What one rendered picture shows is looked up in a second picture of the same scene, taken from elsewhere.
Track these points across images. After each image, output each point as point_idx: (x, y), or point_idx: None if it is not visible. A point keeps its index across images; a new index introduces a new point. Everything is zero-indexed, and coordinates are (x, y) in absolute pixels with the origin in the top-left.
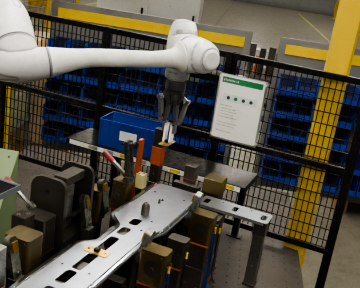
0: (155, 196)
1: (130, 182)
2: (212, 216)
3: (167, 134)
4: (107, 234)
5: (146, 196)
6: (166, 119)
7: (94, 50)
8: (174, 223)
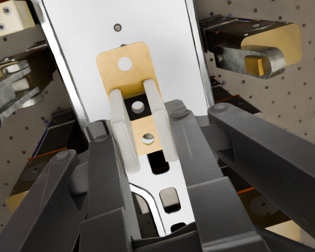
0: (90, 24)
1: (40, 95)
2: (295, 49)
3: (121, 98)
4: (163, 230)
5: (73, 45)
6: (129, 185)
7: None
8: (211, 98)
